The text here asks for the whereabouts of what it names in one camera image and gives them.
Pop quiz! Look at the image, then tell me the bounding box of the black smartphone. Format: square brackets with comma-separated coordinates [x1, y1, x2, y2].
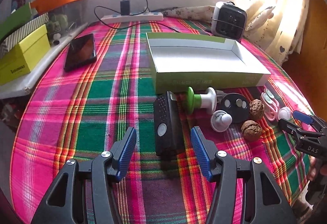
[64, 34, 97, 72]

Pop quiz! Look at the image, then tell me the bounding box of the black rectangular light device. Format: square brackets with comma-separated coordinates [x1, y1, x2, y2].
[153, 91, 185, 159]

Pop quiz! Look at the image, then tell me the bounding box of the floral pillow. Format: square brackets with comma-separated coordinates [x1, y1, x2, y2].
[160, 6, 215, 24]

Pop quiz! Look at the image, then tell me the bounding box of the plaid bed cover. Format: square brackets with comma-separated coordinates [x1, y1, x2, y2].
[10, 18, 309, 223]

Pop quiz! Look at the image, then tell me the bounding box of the grey black space heater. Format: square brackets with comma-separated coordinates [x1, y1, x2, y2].
[211, 1, 248, 42]

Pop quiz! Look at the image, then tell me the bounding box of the black round three-button device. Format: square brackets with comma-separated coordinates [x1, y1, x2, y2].
[220, 93, 249, 123]

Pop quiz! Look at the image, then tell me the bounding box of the striped white box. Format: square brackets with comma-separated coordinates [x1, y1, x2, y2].
[0, 13, 49, 58]

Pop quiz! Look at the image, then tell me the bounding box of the white round hook knob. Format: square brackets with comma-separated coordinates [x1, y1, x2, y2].
[211, 110, 233, 133]

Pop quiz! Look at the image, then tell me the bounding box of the white power strip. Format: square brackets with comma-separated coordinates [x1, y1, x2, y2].
[101, 12, 164, 24]

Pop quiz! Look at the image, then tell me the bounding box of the brown walnut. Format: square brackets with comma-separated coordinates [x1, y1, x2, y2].
[249, 99, 264, 121]
[241, 120, 263, 141]

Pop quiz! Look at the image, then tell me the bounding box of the green white shallow box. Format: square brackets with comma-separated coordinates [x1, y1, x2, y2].
[146, 32, 270, 94]

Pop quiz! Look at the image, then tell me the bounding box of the pink clip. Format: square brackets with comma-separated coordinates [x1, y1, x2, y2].
[261, 92, 278, 122]
[263, 88, 279, 112]

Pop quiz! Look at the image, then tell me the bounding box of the small white round jar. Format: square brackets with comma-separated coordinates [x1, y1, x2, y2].
[277, 106, 291, 120]

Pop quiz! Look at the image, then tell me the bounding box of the yellow cardboard box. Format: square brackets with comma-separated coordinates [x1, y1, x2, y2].
[0, 25, 50, 85]

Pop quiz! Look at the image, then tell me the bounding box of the black charger with cable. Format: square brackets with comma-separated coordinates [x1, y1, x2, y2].
[94, 0, 179, 32]

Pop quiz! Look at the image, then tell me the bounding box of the white shelf board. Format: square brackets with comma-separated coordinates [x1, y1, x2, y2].
[0, 22, 88, 100]

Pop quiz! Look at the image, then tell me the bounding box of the person right hand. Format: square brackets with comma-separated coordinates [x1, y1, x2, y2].
[308, 157, 327, 181]

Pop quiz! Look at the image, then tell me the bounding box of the cream heart curtain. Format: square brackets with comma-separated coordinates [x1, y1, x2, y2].
[244, 0, 309, 65]

